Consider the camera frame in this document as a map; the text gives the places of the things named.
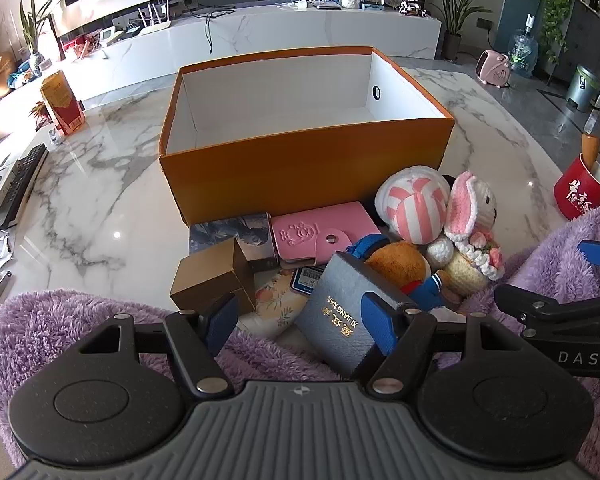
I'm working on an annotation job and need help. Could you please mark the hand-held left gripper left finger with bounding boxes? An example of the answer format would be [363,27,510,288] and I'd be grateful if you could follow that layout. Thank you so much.
[75,292,239,402]

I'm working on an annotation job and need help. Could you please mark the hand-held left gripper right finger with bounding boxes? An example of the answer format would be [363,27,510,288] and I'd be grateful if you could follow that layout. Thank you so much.
[361,291,520,402]

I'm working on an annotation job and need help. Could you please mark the small gold brown box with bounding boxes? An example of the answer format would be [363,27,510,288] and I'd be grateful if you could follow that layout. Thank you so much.
[169,236,257,313]

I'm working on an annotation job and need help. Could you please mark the grey blue book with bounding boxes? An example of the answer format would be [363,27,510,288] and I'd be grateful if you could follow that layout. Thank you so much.
[294,251,421,380]

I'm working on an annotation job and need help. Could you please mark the white hand cream tube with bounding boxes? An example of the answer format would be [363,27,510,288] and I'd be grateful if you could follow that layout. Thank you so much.
[240,270,311,343]

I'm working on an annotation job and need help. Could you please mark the brown bear plush blue hat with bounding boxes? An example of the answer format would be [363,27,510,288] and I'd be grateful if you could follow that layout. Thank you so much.
[347,234,453,311]

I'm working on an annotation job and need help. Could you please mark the dark printed box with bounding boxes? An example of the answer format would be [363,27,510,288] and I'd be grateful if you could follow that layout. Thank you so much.
[189,212,280,271]

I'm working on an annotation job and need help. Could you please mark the pink card wallet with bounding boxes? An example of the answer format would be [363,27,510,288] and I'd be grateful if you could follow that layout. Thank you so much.
[271,201,381,268]

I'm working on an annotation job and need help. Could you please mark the pink striped white plush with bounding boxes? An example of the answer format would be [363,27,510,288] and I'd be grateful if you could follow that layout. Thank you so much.
[374,165,452,246]

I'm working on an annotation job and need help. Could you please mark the crochet bunny doll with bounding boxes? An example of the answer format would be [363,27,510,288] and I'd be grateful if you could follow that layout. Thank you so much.
[427,171,505,297]

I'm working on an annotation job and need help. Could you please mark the orange cardboard box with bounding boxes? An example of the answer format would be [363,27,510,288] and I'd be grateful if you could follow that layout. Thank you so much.
[159,46,456,226]

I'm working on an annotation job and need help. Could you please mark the red mug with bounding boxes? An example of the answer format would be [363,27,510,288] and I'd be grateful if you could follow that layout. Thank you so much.
[553,152,600,221]

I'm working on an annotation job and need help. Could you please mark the silver trash bin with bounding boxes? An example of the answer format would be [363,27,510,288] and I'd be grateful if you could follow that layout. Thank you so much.
[565,64,600,112]

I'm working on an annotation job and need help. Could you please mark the purple fluffy blanket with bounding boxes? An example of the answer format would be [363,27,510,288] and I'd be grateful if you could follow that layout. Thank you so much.
[0,205,600,471]

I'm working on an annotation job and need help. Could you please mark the blue water jug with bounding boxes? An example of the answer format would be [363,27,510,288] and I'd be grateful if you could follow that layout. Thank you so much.
[509,30,539,78]

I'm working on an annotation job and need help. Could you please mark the small pink heater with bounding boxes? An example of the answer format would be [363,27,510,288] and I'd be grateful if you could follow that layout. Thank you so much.
[474,49,512,88]

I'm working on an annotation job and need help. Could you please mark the dark cabinet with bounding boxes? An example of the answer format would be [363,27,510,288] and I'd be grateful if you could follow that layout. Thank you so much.
[565,0,600,91]

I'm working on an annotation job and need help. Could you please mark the black remote control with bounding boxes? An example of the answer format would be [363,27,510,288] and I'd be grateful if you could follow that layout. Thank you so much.
[0,143,48,228]

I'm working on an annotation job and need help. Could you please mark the tall potted green plant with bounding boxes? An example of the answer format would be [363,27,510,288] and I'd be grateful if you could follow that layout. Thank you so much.
[422,0,501,61]

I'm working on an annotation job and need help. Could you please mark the red and gold carton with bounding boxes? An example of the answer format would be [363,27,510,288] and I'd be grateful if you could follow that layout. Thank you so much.
[40,70,86,136]

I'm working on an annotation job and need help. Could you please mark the red leaf sprig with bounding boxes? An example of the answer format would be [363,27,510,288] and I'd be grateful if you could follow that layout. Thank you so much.
[30,100,53,128]

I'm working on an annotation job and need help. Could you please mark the white router with antennas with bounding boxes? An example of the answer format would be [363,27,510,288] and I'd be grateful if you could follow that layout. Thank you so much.
[130,1,173,36]

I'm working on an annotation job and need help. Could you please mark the white marble tv console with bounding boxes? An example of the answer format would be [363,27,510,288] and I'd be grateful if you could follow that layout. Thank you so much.
[0,2,442,141]

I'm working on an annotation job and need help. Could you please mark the red gift box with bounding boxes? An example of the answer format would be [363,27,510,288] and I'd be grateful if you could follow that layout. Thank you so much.
[62,37,98,61]

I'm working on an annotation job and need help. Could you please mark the blue plush toy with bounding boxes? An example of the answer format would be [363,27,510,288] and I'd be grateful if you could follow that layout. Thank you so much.
[7,62,36,88]

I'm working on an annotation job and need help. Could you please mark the orchid in patterned vase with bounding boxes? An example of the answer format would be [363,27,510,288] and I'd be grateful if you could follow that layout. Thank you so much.
[17,0,56,71]

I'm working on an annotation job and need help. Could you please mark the brown wooden handle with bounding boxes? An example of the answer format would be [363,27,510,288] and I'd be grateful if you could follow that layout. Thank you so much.
[581,132,600,171]

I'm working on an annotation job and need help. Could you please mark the black cable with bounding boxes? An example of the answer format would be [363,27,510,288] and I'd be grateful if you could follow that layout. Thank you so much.
[192,2,238,54]

